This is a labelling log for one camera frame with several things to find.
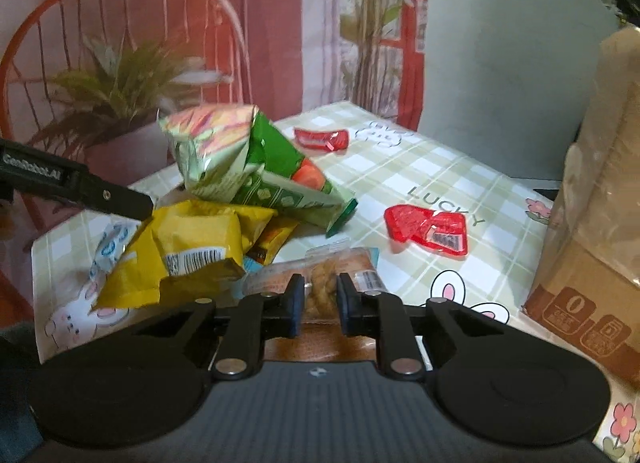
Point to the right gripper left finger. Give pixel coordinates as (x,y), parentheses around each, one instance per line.
(245,329)

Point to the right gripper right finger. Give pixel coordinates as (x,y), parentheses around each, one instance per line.
(383,317)

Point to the clear twisted pastry packet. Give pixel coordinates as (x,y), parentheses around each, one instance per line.
(320,269)

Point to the red snack packet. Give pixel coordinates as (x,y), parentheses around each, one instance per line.
(441,232)
(330,141)

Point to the green chip bag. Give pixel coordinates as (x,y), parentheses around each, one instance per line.
(234,154)

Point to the yellow snack bag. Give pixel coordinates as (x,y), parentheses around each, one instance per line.
(177,240)

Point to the checked bunny tablecloth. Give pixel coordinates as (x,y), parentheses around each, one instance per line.
(384,165)

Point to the blue white snack packet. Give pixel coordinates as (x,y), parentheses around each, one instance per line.
(115,238)

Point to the orange dark snack packet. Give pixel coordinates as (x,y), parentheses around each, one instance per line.
(271,240)

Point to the printed red backdrop cloth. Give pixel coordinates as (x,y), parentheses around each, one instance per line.
(286,56)

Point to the brown cardboard box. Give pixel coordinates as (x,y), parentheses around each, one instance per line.
(586,287)

